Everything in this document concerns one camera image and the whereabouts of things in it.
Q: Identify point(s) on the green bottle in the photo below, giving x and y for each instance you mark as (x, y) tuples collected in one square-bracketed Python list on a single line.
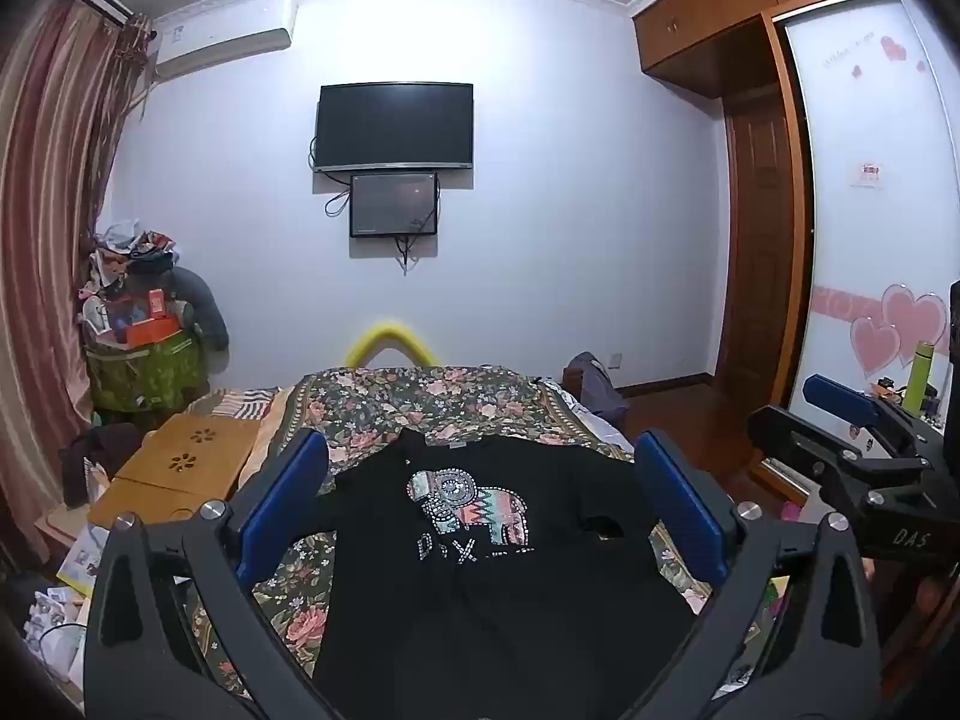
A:
[(919, 382)]

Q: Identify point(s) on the small wall-mounted monitor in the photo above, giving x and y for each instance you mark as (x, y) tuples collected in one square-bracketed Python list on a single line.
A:
[(394, 204)]

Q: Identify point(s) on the white air conditioner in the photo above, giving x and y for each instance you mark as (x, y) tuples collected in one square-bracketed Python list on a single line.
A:
[(225, 45)]

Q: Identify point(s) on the striped pink curtain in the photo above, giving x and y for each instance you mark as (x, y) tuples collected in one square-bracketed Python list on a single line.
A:
[(52, 240)]

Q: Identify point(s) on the green storage bag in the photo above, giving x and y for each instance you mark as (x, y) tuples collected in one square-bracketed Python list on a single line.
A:
[(142, 379)]

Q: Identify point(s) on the floral bedspread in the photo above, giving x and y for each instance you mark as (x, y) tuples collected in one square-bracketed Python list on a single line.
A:
[(420, 397)]

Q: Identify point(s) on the wooden folding table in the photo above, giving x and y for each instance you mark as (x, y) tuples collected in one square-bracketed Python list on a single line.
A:
[(180, 465)]

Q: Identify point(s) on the wooden overhead cabinet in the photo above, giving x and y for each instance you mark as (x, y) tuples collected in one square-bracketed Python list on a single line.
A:
[(705, 15)]

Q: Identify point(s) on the orange box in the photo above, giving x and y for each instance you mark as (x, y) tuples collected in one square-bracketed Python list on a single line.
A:
[(150, 334)]

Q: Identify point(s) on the yellow foam tube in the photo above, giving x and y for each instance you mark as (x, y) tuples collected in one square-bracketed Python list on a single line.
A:
[(390, 331)]

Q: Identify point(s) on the striped sheet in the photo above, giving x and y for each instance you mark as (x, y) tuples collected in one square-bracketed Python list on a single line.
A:
[(240, 401)]

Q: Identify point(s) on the dark cloth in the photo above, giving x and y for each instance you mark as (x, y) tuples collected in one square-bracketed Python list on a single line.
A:
[(97, 457)]

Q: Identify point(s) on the pile of mixed clothes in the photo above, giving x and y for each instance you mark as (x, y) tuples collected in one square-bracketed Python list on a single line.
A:
[(124, 255)]

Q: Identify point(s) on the black printed t-shirt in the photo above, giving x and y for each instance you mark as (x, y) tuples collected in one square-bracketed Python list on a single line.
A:
[(487, 615)]

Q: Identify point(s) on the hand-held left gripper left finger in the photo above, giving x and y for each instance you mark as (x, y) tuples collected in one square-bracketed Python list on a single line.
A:
[(289, 487)]

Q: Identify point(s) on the picture book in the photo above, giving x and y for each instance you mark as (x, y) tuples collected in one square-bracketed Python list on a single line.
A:
[(79, 559)]

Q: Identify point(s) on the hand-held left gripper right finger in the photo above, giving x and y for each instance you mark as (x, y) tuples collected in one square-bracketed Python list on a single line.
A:
[(682, 495)]

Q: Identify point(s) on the wall-mounted black television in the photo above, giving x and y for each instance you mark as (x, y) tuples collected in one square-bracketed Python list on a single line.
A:
[(394, 126)]

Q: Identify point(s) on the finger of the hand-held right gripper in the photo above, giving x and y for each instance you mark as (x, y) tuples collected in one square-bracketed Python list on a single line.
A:
[(795, 442), (840, 397)]

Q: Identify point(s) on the grey bag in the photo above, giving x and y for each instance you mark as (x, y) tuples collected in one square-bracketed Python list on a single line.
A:
[(596, 390)]

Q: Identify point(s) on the white patterned bag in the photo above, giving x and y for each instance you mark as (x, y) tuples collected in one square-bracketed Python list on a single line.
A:
[(56, 630)]

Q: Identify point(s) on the small red box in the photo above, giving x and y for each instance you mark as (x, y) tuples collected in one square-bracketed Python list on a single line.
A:
[(157, 306)]

